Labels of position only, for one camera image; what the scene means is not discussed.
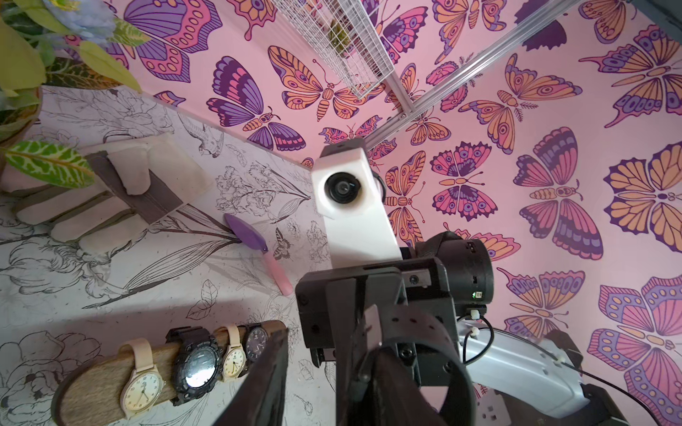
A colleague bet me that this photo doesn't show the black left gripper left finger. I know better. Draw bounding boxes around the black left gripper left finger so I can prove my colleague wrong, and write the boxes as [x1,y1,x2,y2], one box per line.
[213,328,289,426]

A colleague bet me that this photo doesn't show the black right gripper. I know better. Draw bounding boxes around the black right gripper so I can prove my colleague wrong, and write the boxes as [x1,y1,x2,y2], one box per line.
[295,257,456,367]

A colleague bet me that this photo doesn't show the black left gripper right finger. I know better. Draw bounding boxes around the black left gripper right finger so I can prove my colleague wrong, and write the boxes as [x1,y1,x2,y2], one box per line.
[367,350,446,426]

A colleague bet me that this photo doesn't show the translucent beige watch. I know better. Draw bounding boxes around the translucent beige watch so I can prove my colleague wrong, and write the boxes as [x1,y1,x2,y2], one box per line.
[216,324,247,383]

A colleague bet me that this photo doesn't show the black round watch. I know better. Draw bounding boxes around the black round watch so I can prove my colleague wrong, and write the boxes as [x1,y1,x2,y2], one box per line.
[243,323,270,363]

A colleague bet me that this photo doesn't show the black chunky sport watch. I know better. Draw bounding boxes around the black chunky sport watch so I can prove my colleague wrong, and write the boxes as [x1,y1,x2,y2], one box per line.
[166,327,221,406]

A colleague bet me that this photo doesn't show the thin black watch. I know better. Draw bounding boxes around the thin black watch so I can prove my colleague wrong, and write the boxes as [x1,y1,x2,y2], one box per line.
[351,302,478,426]

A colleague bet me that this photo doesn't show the cream strap watch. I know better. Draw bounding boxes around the cream strap watch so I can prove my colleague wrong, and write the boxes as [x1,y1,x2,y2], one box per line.
[119,338,165,420]

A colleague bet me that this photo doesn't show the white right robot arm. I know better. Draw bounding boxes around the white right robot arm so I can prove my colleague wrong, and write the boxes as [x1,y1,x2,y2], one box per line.
[295,232,626,425]

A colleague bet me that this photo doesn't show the wooden watch stand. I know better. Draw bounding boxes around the wooden watch stand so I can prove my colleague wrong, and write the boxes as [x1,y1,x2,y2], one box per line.
[51,321,286,425]

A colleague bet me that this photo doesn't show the purple pink garden trowel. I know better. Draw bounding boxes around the purple pink garden trowel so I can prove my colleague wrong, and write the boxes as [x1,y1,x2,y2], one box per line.
[224,213,294,296]

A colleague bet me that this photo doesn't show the cream grey gardening glove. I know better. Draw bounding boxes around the cream grey gardening glove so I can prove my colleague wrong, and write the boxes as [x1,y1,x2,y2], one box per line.
[1,133,213,254]

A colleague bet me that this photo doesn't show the small green succulent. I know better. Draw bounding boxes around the small green succulent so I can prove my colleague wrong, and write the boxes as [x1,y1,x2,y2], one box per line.
[328,21,351,58]

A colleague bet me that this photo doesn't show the potted plant yellow leaves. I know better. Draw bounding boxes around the potted plant yellow leaves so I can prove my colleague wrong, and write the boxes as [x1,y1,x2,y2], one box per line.
[1,0,150,189]

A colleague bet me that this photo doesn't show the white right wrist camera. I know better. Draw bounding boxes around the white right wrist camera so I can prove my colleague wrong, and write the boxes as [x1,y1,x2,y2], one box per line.
[311,138,402,269]

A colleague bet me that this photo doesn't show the white wire wall basket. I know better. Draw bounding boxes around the white wire wall basket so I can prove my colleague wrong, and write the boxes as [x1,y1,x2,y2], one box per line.
[275,0,394,99]

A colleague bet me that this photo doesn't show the aluminium frame post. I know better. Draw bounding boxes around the aluminium frame post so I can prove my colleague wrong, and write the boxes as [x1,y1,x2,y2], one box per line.
[365,0,579,148]

